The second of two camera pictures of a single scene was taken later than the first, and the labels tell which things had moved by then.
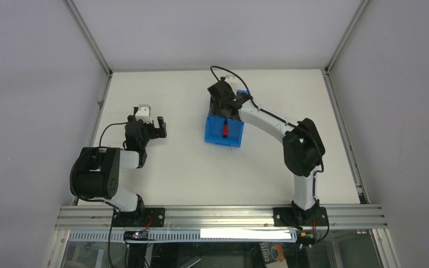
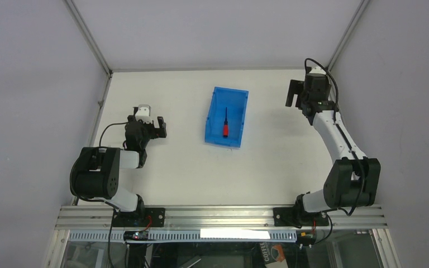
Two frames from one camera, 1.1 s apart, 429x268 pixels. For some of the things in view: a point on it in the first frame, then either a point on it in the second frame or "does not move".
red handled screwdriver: [225, 128] does not move
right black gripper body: [222, 109] → [301, 95]
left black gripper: [152, 129] does not move
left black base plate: [152, 217] does not move
